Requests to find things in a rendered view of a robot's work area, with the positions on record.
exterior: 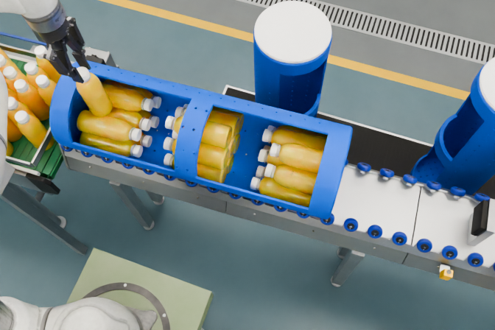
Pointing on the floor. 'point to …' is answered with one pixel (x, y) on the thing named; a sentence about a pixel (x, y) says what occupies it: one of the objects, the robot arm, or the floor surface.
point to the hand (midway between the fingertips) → (78, 68)
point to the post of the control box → (41, 219)
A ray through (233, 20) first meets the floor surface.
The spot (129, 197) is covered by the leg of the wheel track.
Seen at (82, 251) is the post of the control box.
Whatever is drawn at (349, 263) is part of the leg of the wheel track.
